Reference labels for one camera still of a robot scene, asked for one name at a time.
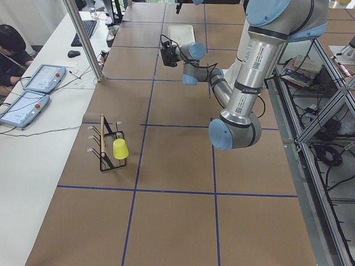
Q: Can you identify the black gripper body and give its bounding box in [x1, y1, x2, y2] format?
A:
[176, 2, 181, 14]
[160, 40, 179, 67]

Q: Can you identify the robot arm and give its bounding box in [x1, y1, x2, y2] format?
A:
[160, 1, 328, 150]
[174, 0, 249, 14]

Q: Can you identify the cream bear tray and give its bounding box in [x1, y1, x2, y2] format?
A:
[168, 24, 195, 45]

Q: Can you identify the metal cup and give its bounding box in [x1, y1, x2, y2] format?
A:
[108, 27, 115, 36]

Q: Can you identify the yellow cup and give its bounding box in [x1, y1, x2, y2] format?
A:
[113, 139, 129, 160]

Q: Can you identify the black keyboard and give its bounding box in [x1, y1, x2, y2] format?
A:
[70, 19, 98, 47]

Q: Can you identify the black computer mouse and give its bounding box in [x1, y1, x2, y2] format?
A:
[67, 50, 80, 58]

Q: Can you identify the far teach pendant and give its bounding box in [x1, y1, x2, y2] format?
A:
[23, 64, 66, 93]

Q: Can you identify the teach pendant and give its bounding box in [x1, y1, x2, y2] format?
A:
[1, 91, 50, 128]
[23, 64, 66, 93]

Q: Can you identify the stack of magazines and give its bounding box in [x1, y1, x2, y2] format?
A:
[281, 55, 322, 87]

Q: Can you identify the near teach pendant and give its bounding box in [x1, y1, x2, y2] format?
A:
[1, 91, 50, 128]

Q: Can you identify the person in black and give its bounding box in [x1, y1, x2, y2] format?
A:
[1, 24, 33, 97]

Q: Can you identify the aluminium frame post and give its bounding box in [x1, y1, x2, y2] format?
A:
[63, 0, 103, 81]

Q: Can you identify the black wire cup rack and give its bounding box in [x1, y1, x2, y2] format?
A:
[87, 114, 128, 173]

